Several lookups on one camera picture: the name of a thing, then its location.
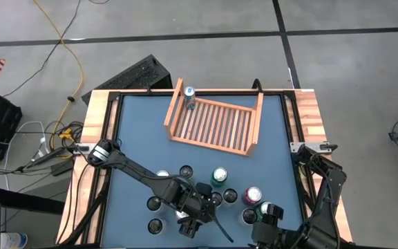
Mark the black floor beam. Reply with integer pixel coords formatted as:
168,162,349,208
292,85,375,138
0,185,66,215

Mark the white cable with plug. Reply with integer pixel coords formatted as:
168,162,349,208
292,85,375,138
3,120,48,191

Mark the green Sprite can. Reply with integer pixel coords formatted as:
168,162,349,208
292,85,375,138
254,201,271,222
210,167,229,189

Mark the blue grey table mat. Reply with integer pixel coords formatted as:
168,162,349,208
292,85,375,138
100,93,309,247

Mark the white Celsius Tropical Vibe can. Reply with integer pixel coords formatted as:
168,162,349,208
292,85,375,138
178,165,195,186
222,187,239,208

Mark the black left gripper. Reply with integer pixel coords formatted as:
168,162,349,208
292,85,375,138
164,178,218,239

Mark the yellow floor cable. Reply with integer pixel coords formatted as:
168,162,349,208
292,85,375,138
32,0,84,160

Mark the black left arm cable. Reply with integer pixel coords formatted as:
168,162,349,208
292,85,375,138
205,207,235,243

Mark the black plastic crate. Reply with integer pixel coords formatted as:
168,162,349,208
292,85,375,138
0,89,23,164

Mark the black power strip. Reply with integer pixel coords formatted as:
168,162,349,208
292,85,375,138
21,147,67,172

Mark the black power adapter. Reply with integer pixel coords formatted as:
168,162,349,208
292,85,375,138
50,160,75,176

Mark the blue silver slim can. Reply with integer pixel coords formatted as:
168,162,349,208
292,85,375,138
183,86,197,111

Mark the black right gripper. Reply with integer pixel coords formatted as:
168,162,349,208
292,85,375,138
251,204,285,248

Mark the black floor cable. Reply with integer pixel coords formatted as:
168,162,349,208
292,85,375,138
2,0,82,98

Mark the wooden slatted shelf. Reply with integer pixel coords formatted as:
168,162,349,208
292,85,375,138
163,77,265,157

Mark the white blue container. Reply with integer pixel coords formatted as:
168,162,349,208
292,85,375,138
0,232,29,249

